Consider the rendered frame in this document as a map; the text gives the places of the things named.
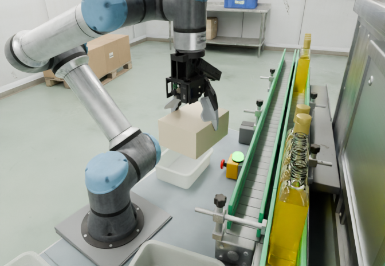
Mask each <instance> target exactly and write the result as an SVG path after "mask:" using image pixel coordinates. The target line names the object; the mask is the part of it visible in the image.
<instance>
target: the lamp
mask: <svg viewBox="0 0 385 266"><path fill-rule="evenodd" d="M243 160H244V158H243V153H241V152H239V151H236V152H234V153H233V156H232V161H233V162H235V163H241V162H243Z"/></svg>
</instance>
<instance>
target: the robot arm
mask: <svg viewBox="0 0 385 266"><path fill-rule="evenodd" d="M207 1H208V0H82V1H81V3H79V4H78V5H76V6H74V7H73V8H71V9H69V10H67V11H65V12H63V13H62V14H60V15H58V16H56V17H54V18H53V19H51V20H49V21H48V22H46V23H44V24H42V25H40V26H38V27H36V28H35V29H33V30H22V31H20V32H18V33H16V34H14V35H13V36H11V37H10V38H9V39H8V40H7V41H6V43H5V48H4V52H5V56H6V59H7V61H8V62H9V63H10V65H11V66H13V67H14V68H15V69H17V70H19V71H21V72H26V73H38V72H43V71H47V70H51V71H52V72H53V73H54V75H55V76H56V77H58V78H62V79H64V80H65V81H66V83H67V84H68V85H69V87H70V88H71V90H72V91H73V92H74V94H75V95H76V96H77V98H78V99H79V101H80V102H81V103H82V105H83V106H84V107H85V109H86V110H87V111H88V113H89V114H90V116H91V117H92V119H93V120H94V121H95V123H96V124H97V125H98V127H99V128H100V129H101V131H102V132H103V134H104V135H105V136H106V138H107V139H108V140H109V150H110V151H107V152H106V153H103V152H102V153H100V154H98V155H96V156H95V157H93V158H92V159H91V160H90V161H89V162H88V164H87V166H86V168H85V185H86V187H87V191H88V197H89V204H90V207H91V208H90V211H89V216H88V219H87V227H88V232H89V234H90V235H91V237H93V238H94V239H95V240H97V241H101V242H115V241H119V240H122V239H124V238H126V237H127V236H129V235H130V234H131V233H132V232H133V231H134V229H135V228H136V226H137V223H138V214H137V211H136V209H135V207H134V205H133V203H132V202H131V199H130V190H131V189H132V188H133V187H134V186H135V185H136V184H137V183H138V182H139V181H140V180H141V179H142V178H143V177H144V176H145V175H147V174H148V173H149V172H150V171H151V170H153V169H154V167H155V166H156V165H157V164H158V163H159V161H160V158H161V153H162V152H161V148H160V145H159V142H158V141H157V140H156V138H155V137H154V136H153V135H150V134H149V133H147V132H142V131H141V130H140V128H137V127H133V126H131V124H130V123H129V121H128V120H127V118H126V117H125V116H124V114H123V113H122V111H121V110H120V108H119V107H118V106H117V104H116V103H115V102H114V100H113V98H111V96H110V94H109V93H108V92H107V90H106V89H105V88H104V86H103V85H102V83H101V82H100V80H99V79H98V78H97V76H96V75H95V73H94V72H93V70H92V69H91V68H90V66H89V65H88V61H89V57H88V55H87V54H88V46H87V42H89V41H92V40H94V39H96V38H99V37H101V36H103V35H105V34H108V33H110V32H113V31H115V30H117V29H120V28H123V27H126V26H131V25H135V24H139V23H143V22H147V21H152V20H158V21H173V40H174V48H175V53H171V54H170V60H171V76H169V77H166V96H167V98H169V97H171V96H173V98H172V100H170V101H169V102H168V103H167V104H166V105H165V106H164V109H169V108H170V109H171V112H174V111H176V110H178V109H179V107H180V106H181V105H182V103H185V104H187V103H188V104H189V105H190V104H192V103H195V102H197V101H198V98H200V97H201V96H202V94H204V97H202V98H201V99H200V102H201V105H202V108H203V110H202V113H201V119H202V120H203V121H204V122H209V121H211V122H212V125H213V128H214V130H215V131H216V130H217V129H218V120H219V115H218V101H217V95H216V93H215V90H214V88H213V87H212V86H211V84H210V82H209V80H210V81H215V80H218V81H220V78H221V74H222V72H221V71H220V70H218V69H217V68H216V67H214V66H212V65H211V64H209V63H208V62H207V61H205V60H204V59H202V58H201V57H204V56H205V47H206V39H207V38H206V22H207ZM170 82H171V92H169V93H168V83H170ZM173 83H174V84H173ZM173 89H174V90H173Z"/></svg>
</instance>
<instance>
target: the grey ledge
mask: <svg viewBox="0 0 385 266"><path fill-rule="evenodd" d="M311 92H316V93H317V98H315V102H316V104H321V105H326V107H325V108H321V107H315V109H313V112H312V116H313V119H312V122H311V125H310V138H309V145H310V147H311V144H315V143H316V144H318V145H320V152H318V153H317V155H316V156H317V157H318V160H319V161H325V162H331V163H332V167H331V166H324V165H319V164H317V166H316V167H314V168H313V173H312V174H313V182H312V184H309V191H314V192H317V193H322V194H327V195H329V194H330V193H332V194H337V195H338V194H339V191H340V180H339V172H338V167H337V159H336V151H335V143H334V138H333V129H332V111H331V104H330V99H329V92H328V84H326V87H325V86H319V85H311V86H310V101H311Z"/></svg>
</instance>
